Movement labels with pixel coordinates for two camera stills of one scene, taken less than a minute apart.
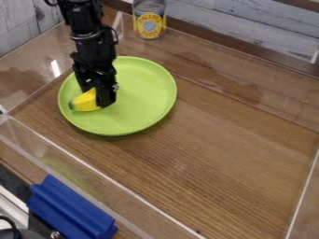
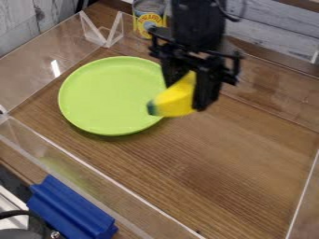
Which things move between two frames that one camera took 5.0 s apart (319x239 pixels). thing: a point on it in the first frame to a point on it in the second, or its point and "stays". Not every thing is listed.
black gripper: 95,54 to 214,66
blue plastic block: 67,211 stays
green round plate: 146,96 stays
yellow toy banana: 85,102 to 177,101
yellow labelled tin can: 150,19 stays
